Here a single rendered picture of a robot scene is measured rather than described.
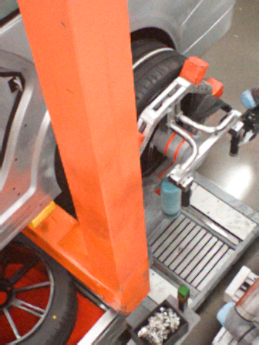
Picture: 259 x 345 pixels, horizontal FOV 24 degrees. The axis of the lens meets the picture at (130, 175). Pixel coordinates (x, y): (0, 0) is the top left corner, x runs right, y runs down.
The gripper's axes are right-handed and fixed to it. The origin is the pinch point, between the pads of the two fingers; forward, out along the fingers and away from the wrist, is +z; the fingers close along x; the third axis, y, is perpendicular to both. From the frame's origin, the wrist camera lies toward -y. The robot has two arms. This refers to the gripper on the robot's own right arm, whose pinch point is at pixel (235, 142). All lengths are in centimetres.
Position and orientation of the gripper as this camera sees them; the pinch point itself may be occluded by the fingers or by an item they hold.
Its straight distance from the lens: 268.9
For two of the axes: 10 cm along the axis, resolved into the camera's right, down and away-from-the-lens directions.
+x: 7.6, 5.2, -3.9
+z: -6.5, 6.6, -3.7
